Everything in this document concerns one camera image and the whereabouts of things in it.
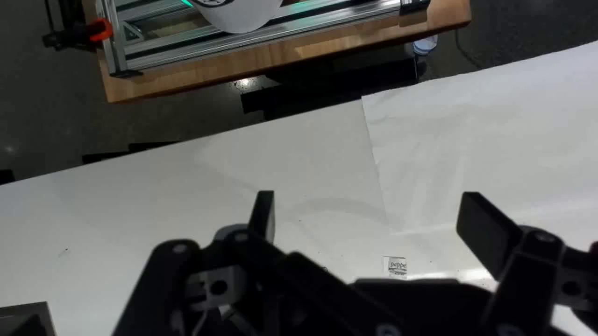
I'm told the black clamp with orange handle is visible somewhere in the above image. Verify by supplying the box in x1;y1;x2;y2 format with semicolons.
42;0;118;53

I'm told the wooden base board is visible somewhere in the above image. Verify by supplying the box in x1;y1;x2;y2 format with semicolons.
96;0;473;105

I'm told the steel-rimmed bin beside the bowls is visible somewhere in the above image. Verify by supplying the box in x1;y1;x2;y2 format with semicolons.
0;301;59;336

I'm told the small white round object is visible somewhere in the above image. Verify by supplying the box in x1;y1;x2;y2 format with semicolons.
408;34;442;60

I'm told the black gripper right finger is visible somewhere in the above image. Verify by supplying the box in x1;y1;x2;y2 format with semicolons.
457;191;598;336

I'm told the aluminium profile frame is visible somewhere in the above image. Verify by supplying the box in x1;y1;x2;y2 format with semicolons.
92;0;434;79

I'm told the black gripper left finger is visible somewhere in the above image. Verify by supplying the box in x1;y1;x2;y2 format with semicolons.
113;189;402;336

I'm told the large white paper sheet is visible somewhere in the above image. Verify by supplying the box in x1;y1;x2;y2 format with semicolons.
361;40;598;292

